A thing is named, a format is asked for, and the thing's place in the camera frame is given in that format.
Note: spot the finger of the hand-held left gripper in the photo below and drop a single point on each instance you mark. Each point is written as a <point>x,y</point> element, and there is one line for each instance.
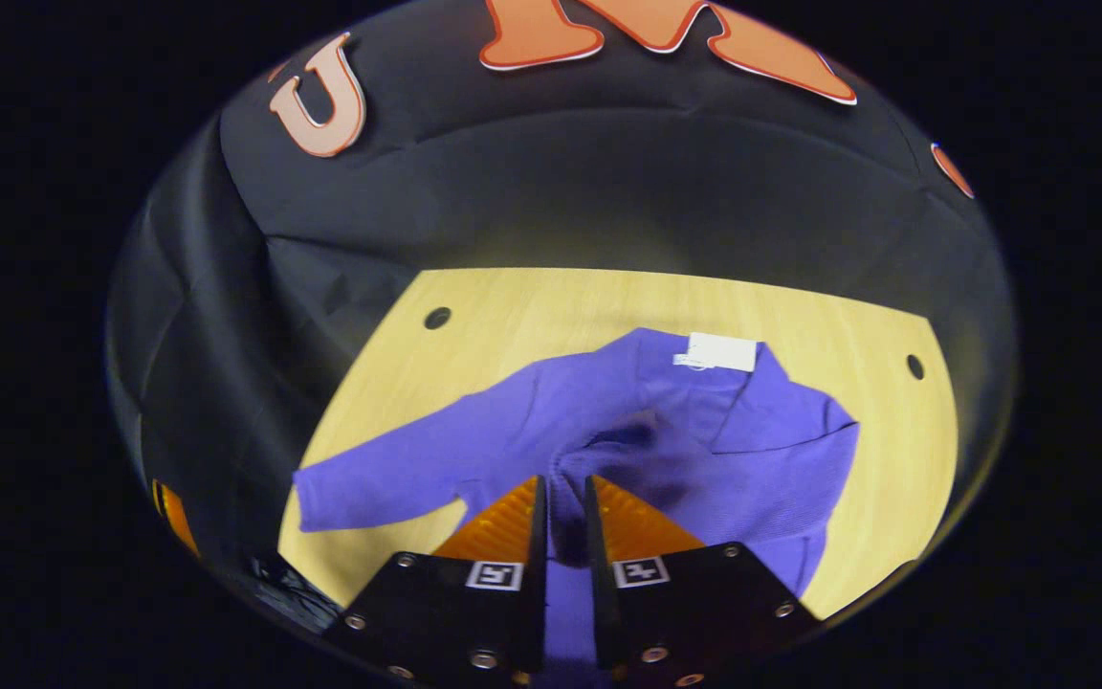
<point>173,517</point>

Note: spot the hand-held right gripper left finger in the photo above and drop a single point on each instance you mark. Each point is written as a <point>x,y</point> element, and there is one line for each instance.
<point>538,565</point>

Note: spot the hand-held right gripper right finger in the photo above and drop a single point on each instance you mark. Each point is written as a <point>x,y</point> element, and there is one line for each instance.
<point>599,565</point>

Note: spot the purple garment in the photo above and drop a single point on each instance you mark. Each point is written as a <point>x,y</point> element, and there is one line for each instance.
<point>608,402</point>

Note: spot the dark glossy object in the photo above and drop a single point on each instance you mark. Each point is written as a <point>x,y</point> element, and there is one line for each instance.
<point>288,588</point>

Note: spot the black backdrop cloth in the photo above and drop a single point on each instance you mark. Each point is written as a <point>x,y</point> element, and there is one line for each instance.
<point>608,191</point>

